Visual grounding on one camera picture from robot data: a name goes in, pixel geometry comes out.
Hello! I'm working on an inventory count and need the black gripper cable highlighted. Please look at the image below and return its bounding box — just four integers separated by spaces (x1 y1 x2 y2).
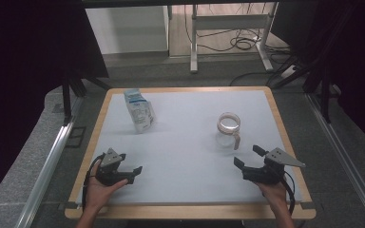
279 170 297 217
81 153 106 212

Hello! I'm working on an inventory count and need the person's right hand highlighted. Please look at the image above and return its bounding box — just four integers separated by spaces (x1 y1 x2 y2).
254 180 291 214

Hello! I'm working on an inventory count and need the white power strip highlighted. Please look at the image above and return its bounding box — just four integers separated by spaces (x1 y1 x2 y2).
279 65 298 80

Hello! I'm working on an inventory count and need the black floor cable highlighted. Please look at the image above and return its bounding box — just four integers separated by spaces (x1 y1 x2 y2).
228 71 272 87

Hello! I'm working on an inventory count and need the person's left hand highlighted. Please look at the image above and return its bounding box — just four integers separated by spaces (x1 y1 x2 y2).
84 159 129 213

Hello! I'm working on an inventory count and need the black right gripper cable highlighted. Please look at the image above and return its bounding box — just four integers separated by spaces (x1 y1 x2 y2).
279 170 297 217

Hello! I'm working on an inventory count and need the white cabinet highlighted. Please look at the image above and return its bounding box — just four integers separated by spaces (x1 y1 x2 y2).
85 5 171 57

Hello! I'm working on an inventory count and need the dark curtain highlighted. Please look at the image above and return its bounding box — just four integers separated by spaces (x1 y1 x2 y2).
0 0 110 212
269 0 365 155

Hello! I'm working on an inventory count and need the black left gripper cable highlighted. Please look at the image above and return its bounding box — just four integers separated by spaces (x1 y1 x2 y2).
81 153 106 212

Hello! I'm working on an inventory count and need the black metal stand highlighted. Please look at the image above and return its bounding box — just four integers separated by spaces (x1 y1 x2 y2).
60 70 112 125
265 55 336 125

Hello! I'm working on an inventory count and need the white metal desk frame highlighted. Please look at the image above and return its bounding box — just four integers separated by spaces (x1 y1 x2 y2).
189 2 278 75

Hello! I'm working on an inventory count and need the wooden table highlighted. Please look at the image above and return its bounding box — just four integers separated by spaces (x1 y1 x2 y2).
64 85 317 220

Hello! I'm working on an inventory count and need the aluminium rail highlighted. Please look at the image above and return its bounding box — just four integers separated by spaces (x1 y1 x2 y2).
14 94 85 228
305 92 365 228

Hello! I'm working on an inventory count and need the white and blue carton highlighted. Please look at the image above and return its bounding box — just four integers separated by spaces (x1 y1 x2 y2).
123 87 158 135

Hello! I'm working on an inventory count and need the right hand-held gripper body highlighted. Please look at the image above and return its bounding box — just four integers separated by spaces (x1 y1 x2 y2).
242 146 307 185

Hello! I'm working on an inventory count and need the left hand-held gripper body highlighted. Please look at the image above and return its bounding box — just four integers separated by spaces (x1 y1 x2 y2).
94 147 136 187

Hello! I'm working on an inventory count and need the light grey table mat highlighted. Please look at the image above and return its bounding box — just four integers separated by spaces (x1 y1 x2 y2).
75 89 304 205

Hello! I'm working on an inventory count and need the glass pitcher with wooden rim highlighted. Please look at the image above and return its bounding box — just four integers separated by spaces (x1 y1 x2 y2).
215 111 242 151

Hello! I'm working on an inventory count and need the black floor bracket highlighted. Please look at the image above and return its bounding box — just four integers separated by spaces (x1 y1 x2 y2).
65 125 87 149

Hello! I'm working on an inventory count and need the bundle of black floor cables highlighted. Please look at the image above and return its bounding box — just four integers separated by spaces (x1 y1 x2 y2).
183 3 294 54

